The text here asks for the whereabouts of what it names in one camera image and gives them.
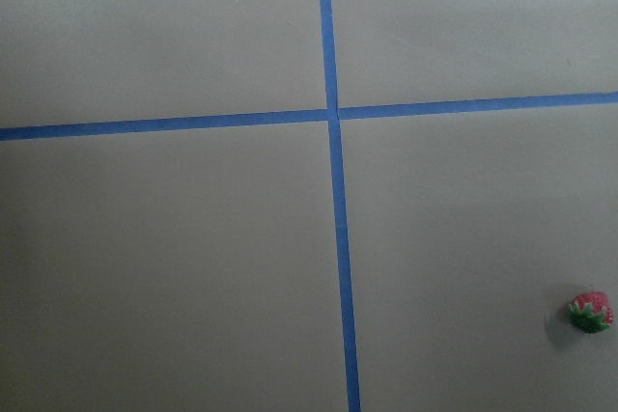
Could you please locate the red strawberry with green leaves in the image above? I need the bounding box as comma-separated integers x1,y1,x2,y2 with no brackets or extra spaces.
568,291,613,334

